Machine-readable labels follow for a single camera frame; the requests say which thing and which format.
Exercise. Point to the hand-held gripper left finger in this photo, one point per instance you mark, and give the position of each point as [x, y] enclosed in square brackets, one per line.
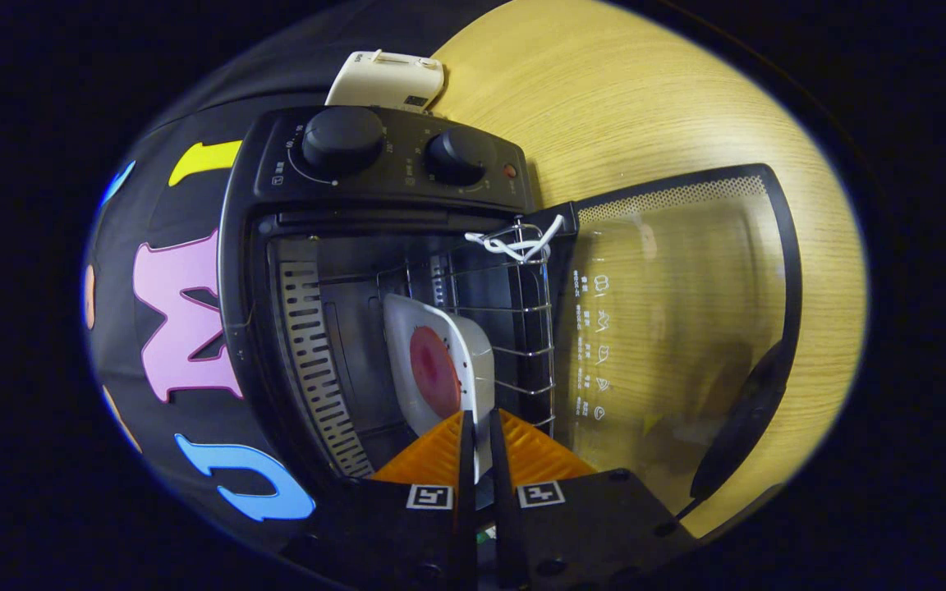
[466, 533]

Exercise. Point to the white square plate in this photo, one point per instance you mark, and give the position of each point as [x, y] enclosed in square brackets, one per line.
[407, 328]

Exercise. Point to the black toaster oven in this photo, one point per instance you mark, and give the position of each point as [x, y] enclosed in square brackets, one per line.
[391, 176]

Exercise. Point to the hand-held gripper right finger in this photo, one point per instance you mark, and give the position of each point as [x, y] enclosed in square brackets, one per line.
[506, 533]

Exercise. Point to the white toaster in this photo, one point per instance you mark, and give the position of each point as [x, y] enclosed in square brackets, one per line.
[383, 82]

